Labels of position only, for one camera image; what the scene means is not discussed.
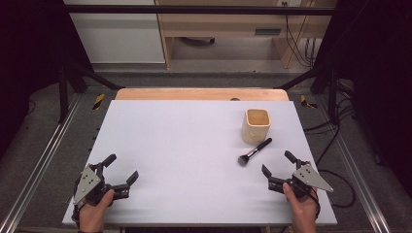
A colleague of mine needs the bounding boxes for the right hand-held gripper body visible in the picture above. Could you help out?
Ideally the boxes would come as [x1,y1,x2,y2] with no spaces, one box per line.
[267,159,334,202]

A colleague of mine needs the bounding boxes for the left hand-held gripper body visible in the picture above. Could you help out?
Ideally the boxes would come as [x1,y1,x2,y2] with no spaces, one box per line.
[72,163,130,208]

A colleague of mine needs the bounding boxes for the black makeup brush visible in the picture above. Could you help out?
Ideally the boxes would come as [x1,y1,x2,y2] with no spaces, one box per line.
[237,137,273,168]

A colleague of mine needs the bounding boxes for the beige square cup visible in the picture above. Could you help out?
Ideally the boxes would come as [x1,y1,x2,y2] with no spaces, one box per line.
[241,108,272,146]

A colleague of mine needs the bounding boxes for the person's left hand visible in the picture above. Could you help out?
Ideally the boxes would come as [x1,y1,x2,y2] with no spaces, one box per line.
[79,189,116,232]

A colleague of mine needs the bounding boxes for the person's right hand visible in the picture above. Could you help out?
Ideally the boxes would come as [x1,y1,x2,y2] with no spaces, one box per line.
[282,182,321,225]

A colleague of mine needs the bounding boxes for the yellow black tape strip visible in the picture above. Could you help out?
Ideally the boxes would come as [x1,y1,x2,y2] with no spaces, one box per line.
[92,93,106,111]
[299,94,319,110]

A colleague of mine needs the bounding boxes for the black metal stand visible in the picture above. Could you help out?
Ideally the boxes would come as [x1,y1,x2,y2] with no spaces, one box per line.
[57,59,125,124]
[277,62,342,126]

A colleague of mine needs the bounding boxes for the wooden table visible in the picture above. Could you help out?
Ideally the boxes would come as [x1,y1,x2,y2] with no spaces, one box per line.
[115,87,290,102]

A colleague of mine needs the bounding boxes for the black curtain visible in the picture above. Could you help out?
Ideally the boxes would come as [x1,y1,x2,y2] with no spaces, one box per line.
[0,0,95,159]
[311,0,412,197]

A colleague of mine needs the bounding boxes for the white cabinet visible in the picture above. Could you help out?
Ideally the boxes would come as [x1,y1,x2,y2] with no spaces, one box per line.
[63,0,166,64]

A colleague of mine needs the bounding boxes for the wooden desk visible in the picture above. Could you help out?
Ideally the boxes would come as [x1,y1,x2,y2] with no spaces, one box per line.
[154,0,338,70]

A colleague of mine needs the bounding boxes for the white power socket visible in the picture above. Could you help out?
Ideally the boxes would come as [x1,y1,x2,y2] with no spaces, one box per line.
[276,0,304,8]

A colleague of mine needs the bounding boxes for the black horizontal bar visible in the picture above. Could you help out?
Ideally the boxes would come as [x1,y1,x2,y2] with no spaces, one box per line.
[62,4,336,16]

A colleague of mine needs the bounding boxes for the black floor cables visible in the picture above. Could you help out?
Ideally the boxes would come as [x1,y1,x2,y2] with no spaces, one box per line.
[302,81,358,167]

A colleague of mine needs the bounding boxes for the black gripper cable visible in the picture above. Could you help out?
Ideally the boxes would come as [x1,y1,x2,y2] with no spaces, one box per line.
[310,168,357,209]

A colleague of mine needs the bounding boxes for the aluminium rail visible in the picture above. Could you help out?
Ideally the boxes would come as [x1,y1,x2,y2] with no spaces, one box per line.
[0,93,83,233]
[314,95,393,233]

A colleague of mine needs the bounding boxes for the black hanging cables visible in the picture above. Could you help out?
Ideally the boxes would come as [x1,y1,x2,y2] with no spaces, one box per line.
[284,2,317,69]

